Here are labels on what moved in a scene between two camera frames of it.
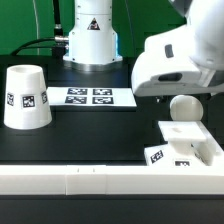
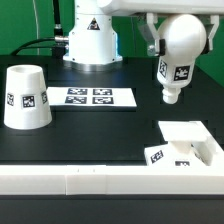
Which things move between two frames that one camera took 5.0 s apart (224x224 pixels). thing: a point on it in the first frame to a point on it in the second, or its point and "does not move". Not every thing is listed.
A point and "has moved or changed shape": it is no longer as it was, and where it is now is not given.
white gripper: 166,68 to 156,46
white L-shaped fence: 82,179 does not move
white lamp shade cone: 26,102 does not move
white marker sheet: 93,96 does not move
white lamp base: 186,145 does not move
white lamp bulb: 184,108 has moved or changed shape
